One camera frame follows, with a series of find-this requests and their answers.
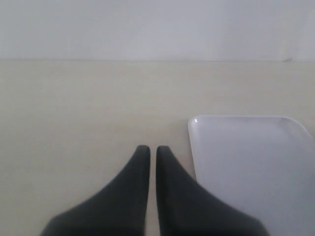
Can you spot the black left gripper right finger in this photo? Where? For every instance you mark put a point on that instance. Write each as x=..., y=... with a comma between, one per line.
x=185, y=208

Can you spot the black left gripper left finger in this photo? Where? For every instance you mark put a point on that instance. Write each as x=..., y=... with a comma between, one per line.
x=119, y=209

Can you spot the white rectangular plastic tray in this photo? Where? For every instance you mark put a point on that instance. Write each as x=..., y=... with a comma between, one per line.
x=261, y=165

